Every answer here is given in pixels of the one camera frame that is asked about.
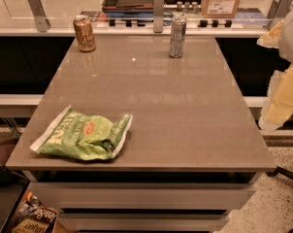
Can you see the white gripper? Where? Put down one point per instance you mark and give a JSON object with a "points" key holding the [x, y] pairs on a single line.
{"points": [[292, 38]]}

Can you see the green jalapeno chip bag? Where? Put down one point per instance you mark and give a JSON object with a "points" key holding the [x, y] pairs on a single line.
{"points": [[75, 135]]}

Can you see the silver slim energy can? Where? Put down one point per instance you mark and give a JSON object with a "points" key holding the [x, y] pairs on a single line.
{"points": [[177, 37]]}

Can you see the orange soda can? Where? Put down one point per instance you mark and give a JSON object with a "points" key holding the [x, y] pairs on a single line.
{"points": [[84, 33]]}

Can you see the cardboard box with label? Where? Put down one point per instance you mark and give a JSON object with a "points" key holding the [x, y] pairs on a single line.
{"points": [[219, 8]]}

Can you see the upper white drawer front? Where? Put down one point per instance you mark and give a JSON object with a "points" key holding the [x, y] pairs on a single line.
{"points": [[143, 196]]}

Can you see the white drawer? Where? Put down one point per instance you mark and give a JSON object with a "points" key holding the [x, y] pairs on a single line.
{"points": [[148, 223], [143, 196]]}

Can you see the lower white drawer front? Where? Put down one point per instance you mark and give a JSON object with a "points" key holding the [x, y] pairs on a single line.
{"points": [[148, 223]]}

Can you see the right metal glass bracket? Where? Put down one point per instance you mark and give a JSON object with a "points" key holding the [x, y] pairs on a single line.
{"points": [[278, 10]]}

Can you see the metal glass bracket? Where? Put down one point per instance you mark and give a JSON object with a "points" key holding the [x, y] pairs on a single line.
{"points": [[158, 12], [278, 10], [41, 20]]}

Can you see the middle metal glass bracket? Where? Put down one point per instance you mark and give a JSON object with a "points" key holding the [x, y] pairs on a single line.
{"points": [[158, 12]]}

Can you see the left metal glass bracket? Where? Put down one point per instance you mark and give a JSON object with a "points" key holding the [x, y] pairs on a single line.
{"points": [[41, 20]]}

